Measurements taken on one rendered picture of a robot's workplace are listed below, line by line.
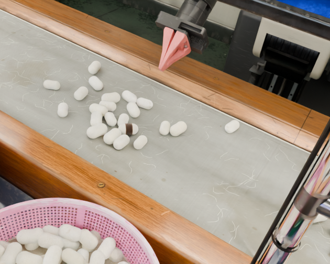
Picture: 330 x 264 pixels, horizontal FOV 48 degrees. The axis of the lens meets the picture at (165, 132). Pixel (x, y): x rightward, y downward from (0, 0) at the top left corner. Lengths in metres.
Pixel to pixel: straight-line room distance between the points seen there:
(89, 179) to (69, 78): 0.31
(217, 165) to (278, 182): 0.11
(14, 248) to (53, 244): 0.05
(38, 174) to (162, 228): 0.21
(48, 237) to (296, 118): 0.52
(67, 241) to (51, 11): 0.67
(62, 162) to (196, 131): 0.26
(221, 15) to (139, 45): 1.97
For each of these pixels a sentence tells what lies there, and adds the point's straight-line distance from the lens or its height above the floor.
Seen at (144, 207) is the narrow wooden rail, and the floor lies 0.76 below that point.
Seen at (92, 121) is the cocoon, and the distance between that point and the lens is 0.67.
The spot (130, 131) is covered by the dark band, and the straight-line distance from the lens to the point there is 0.66.
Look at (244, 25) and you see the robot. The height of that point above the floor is 0.63.
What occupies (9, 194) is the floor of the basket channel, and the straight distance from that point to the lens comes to 0.67.
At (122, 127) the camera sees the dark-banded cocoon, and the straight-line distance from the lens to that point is 0.66.
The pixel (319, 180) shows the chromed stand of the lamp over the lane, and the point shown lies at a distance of 0.31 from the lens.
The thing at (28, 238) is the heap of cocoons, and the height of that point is 0.74.
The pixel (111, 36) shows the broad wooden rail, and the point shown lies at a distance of 0.94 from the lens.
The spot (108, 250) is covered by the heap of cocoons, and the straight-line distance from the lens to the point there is 0.51.
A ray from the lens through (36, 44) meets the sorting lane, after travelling 0.94.
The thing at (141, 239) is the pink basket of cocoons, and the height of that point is 0.77.
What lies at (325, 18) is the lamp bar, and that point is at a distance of 0.39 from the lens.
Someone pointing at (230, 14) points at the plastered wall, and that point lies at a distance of 2.82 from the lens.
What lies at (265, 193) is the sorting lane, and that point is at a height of 0.74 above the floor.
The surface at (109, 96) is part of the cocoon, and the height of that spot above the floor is 0.76.
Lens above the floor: 1.18
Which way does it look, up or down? 39 degrees down
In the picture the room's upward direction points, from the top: 11 degrees clockwise
